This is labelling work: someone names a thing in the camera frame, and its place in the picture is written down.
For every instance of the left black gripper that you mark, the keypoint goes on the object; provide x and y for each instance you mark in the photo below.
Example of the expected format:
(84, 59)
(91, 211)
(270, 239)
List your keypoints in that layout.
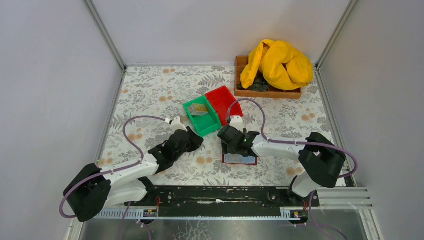
(191, 141)

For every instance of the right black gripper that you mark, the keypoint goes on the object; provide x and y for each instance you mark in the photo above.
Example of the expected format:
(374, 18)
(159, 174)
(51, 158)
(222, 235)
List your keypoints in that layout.
(226, 136)

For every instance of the green plastic bin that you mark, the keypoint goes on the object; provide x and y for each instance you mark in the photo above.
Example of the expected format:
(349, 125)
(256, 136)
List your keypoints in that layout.
(205, 124)

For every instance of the gold credit card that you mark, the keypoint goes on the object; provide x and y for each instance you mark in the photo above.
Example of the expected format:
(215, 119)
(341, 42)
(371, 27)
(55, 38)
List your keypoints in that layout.
(196, 107)

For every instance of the red plastic bin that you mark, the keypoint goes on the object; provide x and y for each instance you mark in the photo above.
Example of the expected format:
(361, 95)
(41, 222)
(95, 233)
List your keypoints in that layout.
(221, 99)

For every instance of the red leather card holder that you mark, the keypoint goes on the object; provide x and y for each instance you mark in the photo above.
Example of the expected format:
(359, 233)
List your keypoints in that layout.
(225, 151)

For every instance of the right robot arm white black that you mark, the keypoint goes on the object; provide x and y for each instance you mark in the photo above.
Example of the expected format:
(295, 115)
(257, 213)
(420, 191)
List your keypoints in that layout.
(321, 161)

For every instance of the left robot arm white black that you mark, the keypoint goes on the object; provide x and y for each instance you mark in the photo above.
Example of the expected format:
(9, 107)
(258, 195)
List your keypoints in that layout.
(95, 188)

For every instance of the silver cards in green bin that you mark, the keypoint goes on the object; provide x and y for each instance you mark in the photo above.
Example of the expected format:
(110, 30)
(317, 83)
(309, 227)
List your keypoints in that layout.
(198, 114)

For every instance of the floral table mat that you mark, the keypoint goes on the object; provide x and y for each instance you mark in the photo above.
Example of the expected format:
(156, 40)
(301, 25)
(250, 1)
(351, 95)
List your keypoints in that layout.
(150, 94)

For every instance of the dark green item in tray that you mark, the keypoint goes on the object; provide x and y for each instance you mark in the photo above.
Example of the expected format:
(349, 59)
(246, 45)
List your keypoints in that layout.
(259, 85)

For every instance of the wooden tray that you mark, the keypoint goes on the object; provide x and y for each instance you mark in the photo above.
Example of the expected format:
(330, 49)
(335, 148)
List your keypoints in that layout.
(272, 92)

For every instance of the yellow cloth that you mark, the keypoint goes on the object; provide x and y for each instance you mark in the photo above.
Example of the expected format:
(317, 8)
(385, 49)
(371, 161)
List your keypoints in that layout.
(283, 66)

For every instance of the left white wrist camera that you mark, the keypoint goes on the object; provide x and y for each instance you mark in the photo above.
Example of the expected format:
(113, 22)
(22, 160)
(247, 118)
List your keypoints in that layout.
(176, 124)

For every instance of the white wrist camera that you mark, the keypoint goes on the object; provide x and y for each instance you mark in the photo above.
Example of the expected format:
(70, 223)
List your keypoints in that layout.
(236, 122)
(176, 124)

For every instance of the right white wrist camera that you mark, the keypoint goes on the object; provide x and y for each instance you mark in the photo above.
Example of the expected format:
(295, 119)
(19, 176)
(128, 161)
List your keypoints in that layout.
(236, 122)

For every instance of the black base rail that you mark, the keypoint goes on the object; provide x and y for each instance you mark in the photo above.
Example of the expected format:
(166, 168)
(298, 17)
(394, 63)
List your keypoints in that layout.
(224, 201)

